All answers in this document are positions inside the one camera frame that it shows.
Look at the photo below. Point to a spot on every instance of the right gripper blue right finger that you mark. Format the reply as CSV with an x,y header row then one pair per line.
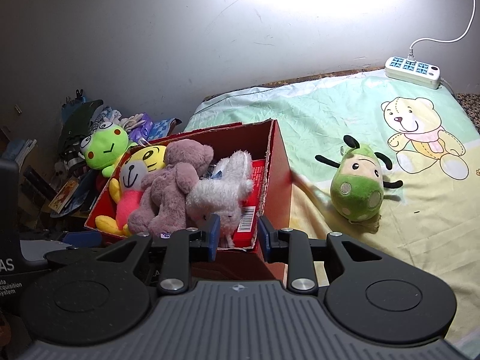
x,y
268,239

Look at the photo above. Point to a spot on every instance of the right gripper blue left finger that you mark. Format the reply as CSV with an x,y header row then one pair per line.
x,y
213,229

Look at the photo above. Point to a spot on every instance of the small white lamb plush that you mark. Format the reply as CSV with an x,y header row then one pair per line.
x,y
223,193

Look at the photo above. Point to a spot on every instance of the mauve pink bear plush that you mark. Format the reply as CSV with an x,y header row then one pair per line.
x,y
162,207

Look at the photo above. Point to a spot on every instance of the yellow tiger plush toy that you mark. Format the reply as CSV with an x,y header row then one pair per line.
x,y
126,190

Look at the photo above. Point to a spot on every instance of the green hooded doll plush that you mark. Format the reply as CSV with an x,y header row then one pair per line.
x,y
357,188

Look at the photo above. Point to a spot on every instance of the red printed carton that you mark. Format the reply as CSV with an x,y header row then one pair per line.
x,y
245,234

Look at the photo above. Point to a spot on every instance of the red cardboard box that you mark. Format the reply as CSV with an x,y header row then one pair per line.
x,y
263,141

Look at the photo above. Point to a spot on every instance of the colourful picture book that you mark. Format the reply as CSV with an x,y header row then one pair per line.
x,y
64,195

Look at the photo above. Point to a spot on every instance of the blue checkered towel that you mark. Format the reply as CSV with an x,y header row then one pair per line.
x,y
163,128

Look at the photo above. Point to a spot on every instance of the purple tissue pack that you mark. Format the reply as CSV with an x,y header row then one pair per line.
x,y
142,125

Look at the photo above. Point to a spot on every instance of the green frog plush toy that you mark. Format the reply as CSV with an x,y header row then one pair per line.
x,y
104,148

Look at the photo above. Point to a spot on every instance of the dark green cap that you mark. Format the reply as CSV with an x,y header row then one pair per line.
x,y
76,128

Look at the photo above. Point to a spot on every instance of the green cartoon bear bedsheet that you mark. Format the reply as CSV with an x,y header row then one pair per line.
x,y
432,222

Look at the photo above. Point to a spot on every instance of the white power strip blue sockets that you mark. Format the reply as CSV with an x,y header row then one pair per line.
x,y
418,73

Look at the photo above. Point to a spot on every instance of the dark patterned mattress cover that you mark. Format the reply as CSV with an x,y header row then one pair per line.
x,y
470,103

